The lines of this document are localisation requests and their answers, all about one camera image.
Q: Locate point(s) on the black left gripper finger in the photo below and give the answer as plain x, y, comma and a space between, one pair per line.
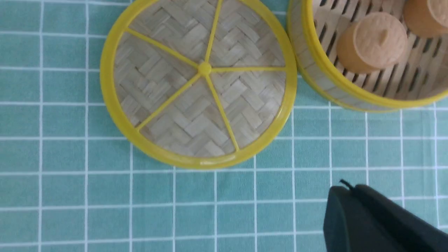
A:
360, 219

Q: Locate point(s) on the yellow rimmed woven steamer lid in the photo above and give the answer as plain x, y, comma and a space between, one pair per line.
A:
201, 84

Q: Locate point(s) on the bamboo steamer basket yellow rim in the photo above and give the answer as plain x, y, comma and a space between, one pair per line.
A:
418, 79

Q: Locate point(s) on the tan toy steamed bun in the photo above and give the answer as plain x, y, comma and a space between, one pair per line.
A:
375, 42

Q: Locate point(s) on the green checkered tablecloth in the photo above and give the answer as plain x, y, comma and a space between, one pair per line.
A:
71, 182

